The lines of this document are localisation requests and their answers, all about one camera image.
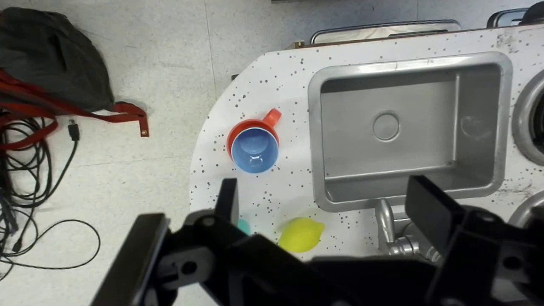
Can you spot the yellow toy lemon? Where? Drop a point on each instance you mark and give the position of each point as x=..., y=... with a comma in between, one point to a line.
x=300, y=235

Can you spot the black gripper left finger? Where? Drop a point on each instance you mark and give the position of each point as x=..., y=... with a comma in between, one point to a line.
x=229, y=198

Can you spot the teal plastic cup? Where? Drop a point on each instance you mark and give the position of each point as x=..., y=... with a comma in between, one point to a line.
x=244, y=229

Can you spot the black fabric bag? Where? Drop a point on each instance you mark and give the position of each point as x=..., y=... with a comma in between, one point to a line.
x=52, y=57

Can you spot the gray toy sink basin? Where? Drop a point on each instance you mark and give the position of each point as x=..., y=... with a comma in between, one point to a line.
x=409, y=125

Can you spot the gray toy faucet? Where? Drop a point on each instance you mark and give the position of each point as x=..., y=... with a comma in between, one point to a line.
x=387, y=222

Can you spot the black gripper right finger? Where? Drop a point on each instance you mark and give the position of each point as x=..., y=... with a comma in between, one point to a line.
x=435, y=213

